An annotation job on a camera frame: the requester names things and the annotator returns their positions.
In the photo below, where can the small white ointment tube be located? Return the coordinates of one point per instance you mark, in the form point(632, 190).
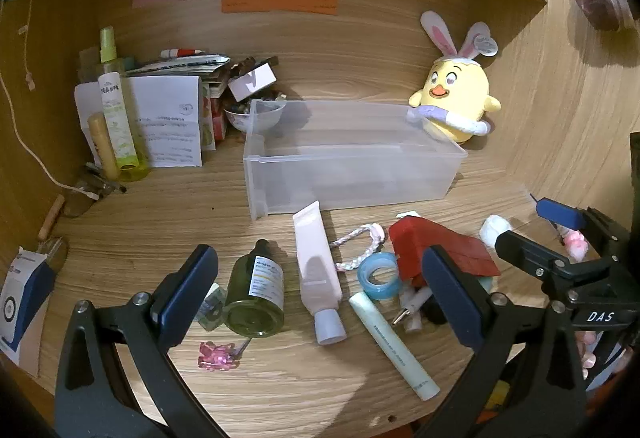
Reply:
point(415, 303)

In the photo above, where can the pink and white fluffy item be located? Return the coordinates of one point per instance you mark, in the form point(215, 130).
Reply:
point(574, 245)

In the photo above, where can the person's right hand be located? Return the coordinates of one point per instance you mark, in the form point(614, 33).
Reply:
point(585, 350)

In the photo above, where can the pink hair clip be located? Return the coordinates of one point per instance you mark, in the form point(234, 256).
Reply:
point(217, 357)

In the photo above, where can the red pouch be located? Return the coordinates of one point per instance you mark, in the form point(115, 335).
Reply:
point(450, 243)

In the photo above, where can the beige tube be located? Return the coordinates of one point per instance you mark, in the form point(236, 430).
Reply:
point(102, 143)

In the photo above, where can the red colourful carton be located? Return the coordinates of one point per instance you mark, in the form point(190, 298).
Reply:
point(216, 118)

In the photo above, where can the clear plastic storage bin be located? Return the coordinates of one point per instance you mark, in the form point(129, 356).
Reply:
point(350, 168)

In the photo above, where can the blue and white box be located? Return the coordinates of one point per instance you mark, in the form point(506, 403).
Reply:
point(27, 298)

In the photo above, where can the white paper note box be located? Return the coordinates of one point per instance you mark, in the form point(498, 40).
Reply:
point(167, 128)

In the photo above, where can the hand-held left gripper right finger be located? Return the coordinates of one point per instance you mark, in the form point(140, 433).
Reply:
point(445, 288)

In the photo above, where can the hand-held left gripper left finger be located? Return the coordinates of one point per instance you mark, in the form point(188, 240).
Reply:
point(192, 278)

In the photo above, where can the teal cylinder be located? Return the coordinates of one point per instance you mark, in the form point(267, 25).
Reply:
point(484, 285)

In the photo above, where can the blue tape roll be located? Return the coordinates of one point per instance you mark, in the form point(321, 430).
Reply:
point(367, 285)

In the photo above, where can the yellow chick plush toy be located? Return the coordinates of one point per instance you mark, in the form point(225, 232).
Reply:
point(460, 88)

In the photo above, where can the mint green tube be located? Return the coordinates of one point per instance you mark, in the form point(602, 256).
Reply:
point(395, 350)

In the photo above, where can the red and white marker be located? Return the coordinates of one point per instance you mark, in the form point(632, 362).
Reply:
point(182, 52)

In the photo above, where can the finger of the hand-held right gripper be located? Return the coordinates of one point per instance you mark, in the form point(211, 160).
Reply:
point(530, 253)
point(562, 213)

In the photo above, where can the green glass bottle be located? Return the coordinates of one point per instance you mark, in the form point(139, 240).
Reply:
point(257, 288)

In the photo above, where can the clear glass jar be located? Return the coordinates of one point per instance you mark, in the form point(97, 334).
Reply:
point(80, 200)

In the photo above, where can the small green packet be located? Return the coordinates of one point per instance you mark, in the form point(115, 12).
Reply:
point(212, 305)

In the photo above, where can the white tube with green print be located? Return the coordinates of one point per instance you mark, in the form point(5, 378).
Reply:
point(116, 118)

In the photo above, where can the yellow-green spray bottle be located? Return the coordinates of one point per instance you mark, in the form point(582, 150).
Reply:
point(107, 48)

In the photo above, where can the small white box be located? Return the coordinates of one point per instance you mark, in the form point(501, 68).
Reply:
point(252, 81)

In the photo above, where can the white cotton ball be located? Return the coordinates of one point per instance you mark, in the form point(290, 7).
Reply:
point(494, 228)

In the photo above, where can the small bowl of stones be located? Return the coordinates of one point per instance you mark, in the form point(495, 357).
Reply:
point(240, 116)

